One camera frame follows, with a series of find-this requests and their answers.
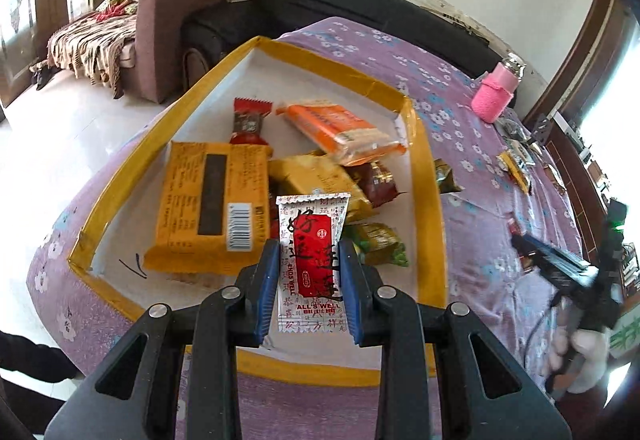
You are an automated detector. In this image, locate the white red sauce packet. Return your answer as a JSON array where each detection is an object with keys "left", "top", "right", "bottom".
[{"left": 276, "top": 193, "right": 350, "bottom": 333}]

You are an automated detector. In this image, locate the yellow snack bag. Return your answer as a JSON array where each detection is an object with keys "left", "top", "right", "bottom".
[{"left": 268, "top": 154, "right": 376, "bottom": 223}]

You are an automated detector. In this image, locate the right gloved hand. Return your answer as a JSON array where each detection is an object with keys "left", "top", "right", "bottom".
[{"left": 541, "top": 308, "right": 611, "bottom": 394}]

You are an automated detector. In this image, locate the dark red candy packet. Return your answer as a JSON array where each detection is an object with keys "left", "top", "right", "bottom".
[{"left": 346, "top": 160, "right": 401, "bottom": 208}]

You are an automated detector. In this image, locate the purple floral tablecloth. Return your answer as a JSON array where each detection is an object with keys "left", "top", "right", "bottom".
[{"left": 27, "top": 18, "right": 582, "bottom": 439}]

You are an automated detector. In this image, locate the orange cracker packet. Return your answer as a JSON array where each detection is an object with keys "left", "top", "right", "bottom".
[{"left": 276, "top": 100, "right": 407, "bottom": 167}]

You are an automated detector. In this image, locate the green snack packet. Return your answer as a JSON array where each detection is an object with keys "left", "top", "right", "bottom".
[{"left": 343, "top": 222, "right": 409, "bottom": 268}]

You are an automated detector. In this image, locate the black leather sofa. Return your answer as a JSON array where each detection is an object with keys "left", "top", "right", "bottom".
[{"left": 181, "top": 0, "right": 500, "bottom": 89}]

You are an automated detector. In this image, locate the large yellow biscuit box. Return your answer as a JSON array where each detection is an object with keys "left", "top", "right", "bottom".
[{"left": 143, "top": 141, "right": 272, "bottom": 275}]

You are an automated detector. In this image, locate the pink sleeved water bottle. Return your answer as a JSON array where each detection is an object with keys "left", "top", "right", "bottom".
[{"left": 471, "top": 52, "right": 526, "bottom": 124}]

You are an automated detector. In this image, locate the patterned blanket daybed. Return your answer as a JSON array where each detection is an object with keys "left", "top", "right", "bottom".
[{"left": 29, "top": 0, "right": 139, "bottom": 99}]

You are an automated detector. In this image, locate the yellow shallow cardboard tray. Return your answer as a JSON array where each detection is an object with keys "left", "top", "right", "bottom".
[{"left": 41, "top": 37, "right": 447, "bottom": 387}]

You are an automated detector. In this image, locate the red brown candy bar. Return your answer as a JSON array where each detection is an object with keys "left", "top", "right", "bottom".
[{"left": 230, "top": 98, "right": 272, "bottom": 145}]

